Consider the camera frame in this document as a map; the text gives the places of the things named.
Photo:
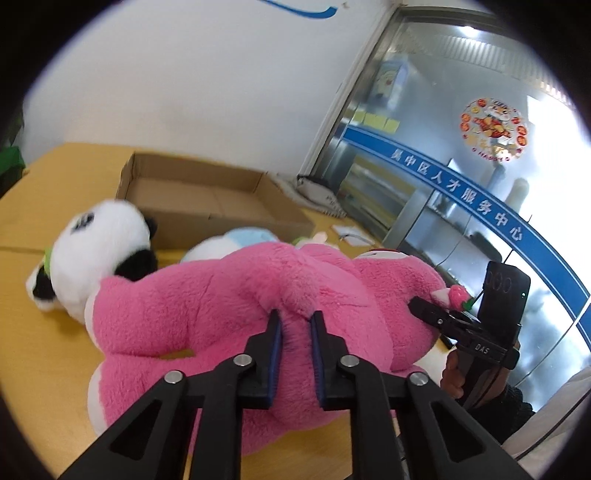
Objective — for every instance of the green box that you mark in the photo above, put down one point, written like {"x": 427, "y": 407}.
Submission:
{"x": 11, "y": 158}

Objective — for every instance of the white paper card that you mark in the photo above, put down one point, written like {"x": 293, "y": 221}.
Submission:
{"x": 353, "y": 236}

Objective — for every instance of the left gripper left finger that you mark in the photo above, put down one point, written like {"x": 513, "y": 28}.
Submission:
{"x": 189, "y": 426}

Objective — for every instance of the cardboard box tray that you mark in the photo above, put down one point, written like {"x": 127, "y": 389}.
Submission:
{"x": 192, "y": 200}

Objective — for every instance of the grey white cloth bag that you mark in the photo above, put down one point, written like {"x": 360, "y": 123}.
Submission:
{"x": 309, "y": 192}

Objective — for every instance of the pink plush bear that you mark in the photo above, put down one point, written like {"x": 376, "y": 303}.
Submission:
{"x": 191, "y": 316}

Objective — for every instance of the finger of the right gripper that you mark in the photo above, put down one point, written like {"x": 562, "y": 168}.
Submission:
{"x": 431, "y": 314}

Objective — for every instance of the panda plush toy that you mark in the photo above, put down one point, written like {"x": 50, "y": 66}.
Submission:
{"x": 112, "y": 238}

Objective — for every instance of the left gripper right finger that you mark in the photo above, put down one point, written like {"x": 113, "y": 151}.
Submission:
{"x": 402, "y": 427}

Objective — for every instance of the round red window sticker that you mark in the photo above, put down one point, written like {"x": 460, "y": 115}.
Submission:
{"x": 494, "y": 130}

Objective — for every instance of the person's right hand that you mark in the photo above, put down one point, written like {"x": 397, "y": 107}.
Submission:
{"x": 453, "y": 379}

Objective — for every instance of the light blue plush toy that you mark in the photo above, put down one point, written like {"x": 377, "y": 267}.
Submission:
{"x": 220, "y": 246}

